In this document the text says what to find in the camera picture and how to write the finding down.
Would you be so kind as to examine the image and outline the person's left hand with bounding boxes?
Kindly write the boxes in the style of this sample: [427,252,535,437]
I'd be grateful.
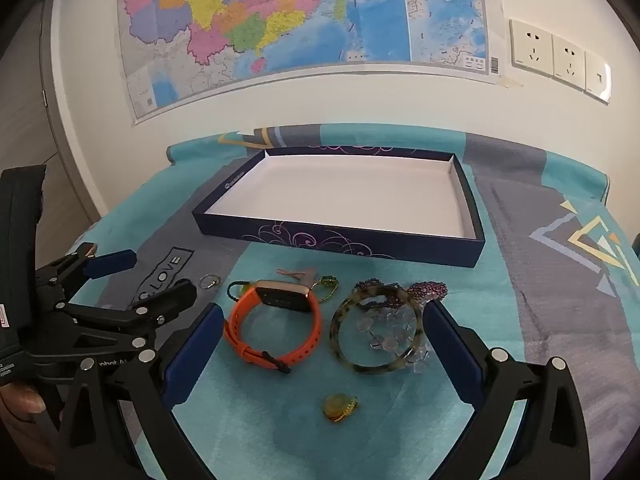
[0,382,63,471]

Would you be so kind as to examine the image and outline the tortoiseshell bangle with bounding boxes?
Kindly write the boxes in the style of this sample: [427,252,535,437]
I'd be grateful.
[329,289,427,375]

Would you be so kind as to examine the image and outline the grey door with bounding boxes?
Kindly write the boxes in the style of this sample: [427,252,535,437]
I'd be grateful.
[0,0,103,261]

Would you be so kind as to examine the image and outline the white shallow box tray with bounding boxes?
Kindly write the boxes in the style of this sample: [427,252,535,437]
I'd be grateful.
[191,147,487,268]

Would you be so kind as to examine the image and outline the green yellow charm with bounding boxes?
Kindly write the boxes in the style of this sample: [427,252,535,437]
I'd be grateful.
[312,275,340,305]

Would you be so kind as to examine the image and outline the white wall socket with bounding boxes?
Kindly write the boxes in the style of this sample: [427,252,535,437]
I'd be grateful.
[551,34,587,92]
[509,19,555,77]

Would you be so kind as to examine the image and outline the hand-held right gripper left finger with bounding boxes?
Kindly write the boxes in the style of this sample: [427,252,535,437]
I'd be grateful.
[54,303,226,480]

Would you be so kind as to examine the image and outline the orange smartwatch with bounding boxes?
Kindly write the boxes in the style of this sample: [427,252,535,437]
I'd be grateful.
[223,280,323,375]

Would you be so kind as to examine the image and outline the purple bead bracelet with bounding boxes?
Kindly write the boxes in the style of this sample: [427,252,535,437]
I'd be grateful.
[354,280,448,311]

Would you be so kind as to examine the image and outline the colourful wall map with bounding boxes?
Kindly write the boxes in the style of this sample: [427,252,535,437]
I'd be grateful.
[117,0,503,123]

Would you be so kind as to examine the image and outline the black ring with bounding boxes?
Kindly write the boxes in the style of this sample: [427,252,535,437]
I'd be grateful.
[227,281,257,303]

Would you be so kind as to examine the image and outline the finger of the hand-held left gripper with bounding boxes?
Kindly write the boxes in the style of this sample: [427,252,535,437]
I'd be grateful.
[32,242,138,311]
[55,280,198,351]

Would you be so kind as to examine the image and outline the clear crystal bracelet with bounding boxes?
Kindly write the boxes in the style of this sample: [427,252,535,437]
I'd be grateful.
[357,305,433,376]

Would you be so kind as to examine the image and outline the white wall switch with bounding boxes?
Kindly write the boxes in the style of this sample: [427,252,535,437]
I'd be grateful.
[584,54,612,106]

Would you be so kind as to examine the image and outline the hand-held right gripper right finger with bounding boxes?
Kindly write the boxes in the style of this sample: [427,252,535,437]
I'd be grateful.
[422,300,588,480]

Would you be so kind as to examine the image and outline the pink pendant with cord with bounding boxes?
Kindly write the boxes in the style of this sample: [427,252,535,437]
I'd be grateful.
[276,266,318,286]

